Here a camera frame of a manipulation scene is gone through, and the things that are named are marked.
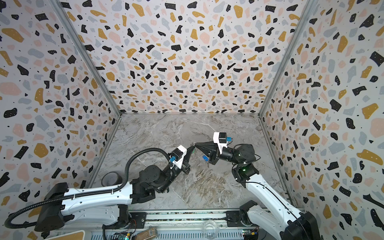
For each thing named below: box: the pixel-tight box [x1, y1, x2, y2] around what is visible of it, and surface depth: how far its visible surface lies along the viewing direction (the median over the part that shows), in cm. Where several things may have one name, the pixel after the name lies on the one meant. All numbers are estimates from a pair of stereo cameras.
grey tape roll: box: [101, 171, 123, 187], surface depth 86 cm
